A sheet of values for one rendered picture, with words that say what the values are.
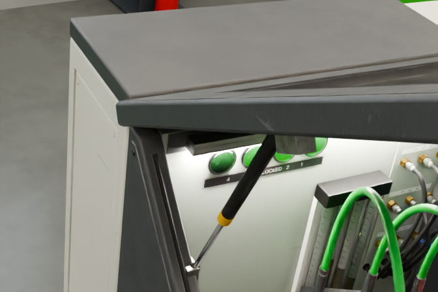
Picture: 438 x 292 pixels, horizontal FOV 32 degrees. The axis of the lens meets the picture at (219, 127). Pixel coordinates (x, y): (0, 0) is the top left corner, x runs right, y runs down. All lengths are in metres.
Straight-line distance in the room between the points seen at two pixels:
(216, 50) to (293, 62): 0.13
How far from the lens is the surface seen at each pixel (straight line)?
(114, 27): 1.33
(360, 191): 1.19
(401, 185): 1.51
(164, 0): 4.92
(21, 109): 3.99
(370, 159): 1.42
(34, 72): 4.34
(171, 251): 1.10
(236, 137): 1.16
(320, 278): 1.40
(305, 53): 1.33
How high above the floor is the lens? 2.05
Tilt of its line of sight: 31 degrees down
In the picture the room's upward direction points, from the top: 8 degrees clockwise
